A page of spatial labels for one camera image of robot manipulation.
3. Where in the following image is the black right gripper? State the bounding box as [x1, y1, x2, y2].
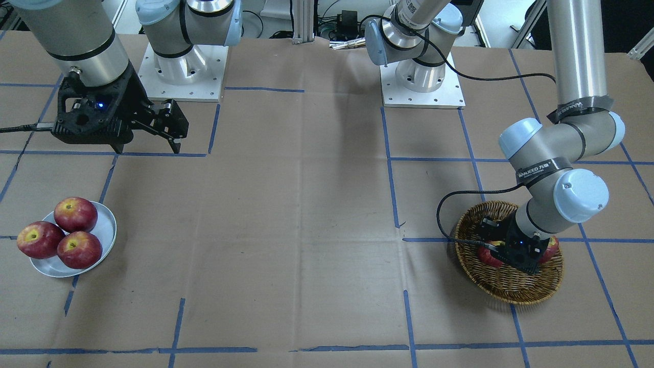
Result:
[51, 64, 189, 154]

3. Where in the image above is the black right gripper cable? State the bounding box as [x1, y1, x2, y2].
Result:
[0, 123, 54, 134]

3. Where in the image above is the red apple plate front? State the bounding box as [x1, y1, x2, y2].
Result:
[56, 231, 103, 269]

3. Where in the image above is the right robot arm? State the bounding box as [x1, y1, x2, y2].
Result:
[2, 1, 242, 154]

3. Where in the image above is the woven wicker basket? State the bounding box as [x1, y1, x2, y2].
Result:
[452, 200, 565, 305]

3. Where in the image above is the white round plate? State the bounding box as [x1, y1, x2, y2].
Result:
[30, 201, 117, 278]

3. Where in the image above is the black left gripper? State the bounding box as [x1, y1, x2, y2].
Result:
[493, 212, 549, 275]

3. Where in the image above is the red yellow apple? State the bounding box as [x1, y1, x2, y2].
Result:
[477, 246, 505, 268]

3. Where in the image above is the black power adapter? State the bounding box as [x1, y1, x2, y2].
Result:
[335, 10, 359, 40]

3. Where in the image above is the aluminium frame post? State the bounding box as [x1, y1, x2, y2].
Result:
[290, 0, 315, 45]

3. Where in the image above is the red apple plate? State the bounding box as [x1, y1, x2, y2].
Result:
[54, 197, 98, 233]
[56, 231, 103, 269]
[16, 221, 65, 259]

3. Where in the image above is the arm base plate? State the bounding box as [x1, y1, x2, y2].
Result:
[379, 60, 465, 109]
[138, 45, 229, 102]

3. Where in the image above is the black braided cable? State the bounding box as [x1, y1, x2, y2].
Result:
[360, 14, 557, 251]

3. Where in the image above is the dark red apple in basket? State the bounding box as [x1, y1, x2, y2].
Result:
[538, 236, 559, 265]

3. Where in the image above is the red apple plate back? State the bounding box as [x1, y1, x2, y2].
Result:
[54, 197, 98, 233]

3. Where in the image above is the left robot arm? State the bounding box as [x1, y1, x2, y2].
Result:
[363, 1, 625, 274]

